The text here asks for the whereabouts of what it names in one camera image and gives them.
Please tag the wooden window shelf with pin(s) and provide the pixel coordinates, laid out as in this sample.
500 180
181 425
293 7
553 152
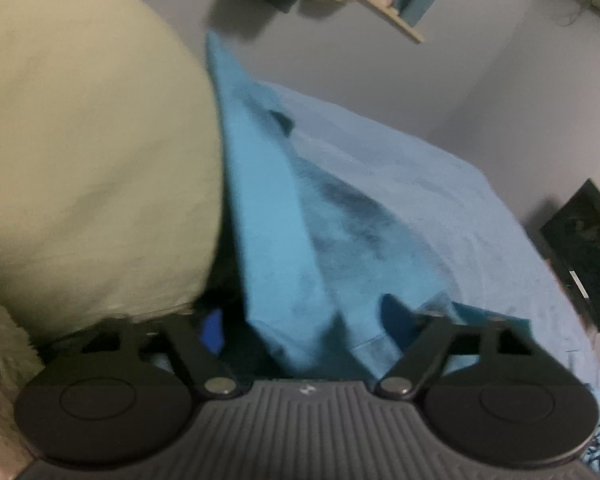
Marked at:
395 20

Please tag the teal garment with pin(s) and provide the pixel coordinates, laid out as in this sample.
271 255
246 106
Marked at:
275 240

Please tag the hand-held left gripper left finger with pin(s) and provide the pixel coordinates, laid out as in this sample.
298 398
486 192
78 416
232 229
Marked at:
214 331

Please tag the cream pillow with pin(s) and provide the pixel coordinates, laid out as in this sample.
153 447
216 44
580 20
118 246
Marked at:
90 150

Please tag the black monitor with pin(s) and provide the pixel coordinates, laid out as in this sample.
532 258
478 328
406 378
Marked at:
587 255

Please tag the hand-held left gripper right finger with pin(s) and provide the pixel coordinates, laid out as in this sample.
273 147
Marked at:
395 317

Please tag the light blue bed sheet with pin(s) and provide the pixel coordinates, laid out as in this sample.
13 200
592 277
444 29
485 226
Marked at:
430 185

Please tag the white fluffy blanket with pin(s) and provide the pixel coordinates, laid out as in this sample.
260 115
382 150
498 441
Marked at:
2 370

